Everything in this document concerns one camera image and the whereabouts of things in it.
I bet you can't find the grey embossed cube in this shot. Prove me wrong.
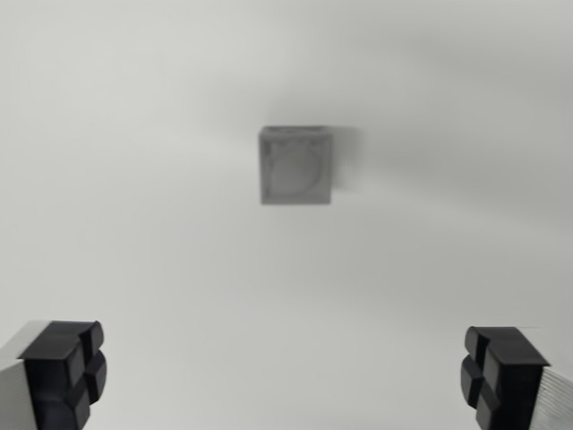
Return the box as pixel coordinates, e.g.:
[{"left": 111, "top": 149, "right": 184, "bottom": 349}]
[{"left": 258, "top": 125, "right": 335, "bottom": 207}]

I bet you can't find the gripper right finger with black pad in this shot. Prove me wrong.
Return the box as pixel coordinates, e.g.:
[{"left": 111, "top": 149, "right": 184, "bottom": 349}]
[{"left": 459, "top": 325, "right": 573, "bottom": 430}]

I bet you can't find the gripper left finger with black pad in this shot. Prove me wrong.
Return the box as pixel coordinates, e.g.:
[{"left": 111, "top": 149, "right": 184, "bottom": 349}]
[{"left": 0, "top": 319, "right": 109, "bottom": 430}]

